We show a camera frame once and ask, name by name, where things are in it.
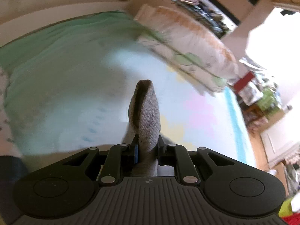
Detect grey speckled pants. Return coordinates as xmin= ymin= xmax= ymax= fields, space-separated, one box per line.
xmin=121 ymin=80 xmax=174 ymax=177

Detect leaf print pillow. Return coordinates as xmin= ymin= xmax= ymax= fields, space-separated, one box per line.
xmin=138 ymin=33 xmax=227 ymax=92

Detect pastel patterned bed sheet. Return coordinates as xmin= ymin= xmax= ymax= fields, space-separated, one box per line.
xmin=1 ymin=12 xmax=256 ymax=170

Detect red and white box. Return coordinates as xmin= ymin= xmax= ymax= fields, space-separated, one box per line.
xmin=232 ymin=72 xmax=255 ymax=94

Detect blue trouser leg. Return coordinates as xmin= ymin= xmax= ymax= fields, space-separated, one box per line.
xmin=0 ymin=156 xmax=27 ymax=224

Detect cluttered shelf of items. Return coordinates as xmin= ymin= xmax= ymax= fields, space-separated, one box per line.
xmin=170 ymin=0 xmax=238 ymax=39

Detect beige slatted bed frame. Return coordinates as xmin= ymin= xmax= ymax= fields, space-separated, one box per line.
xmin=0 ymin=0 xmax=139 ymax=47

